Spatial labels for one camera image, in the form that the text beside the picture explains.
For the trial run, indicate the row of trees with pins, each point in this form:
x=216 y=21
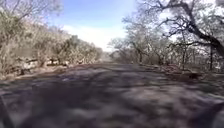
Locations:
x=186 y=40
x=36 y=43

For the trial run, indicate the grey asphalt road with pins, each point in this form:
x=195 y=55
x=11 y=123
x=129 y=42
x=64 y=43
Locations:
x=110 y=90

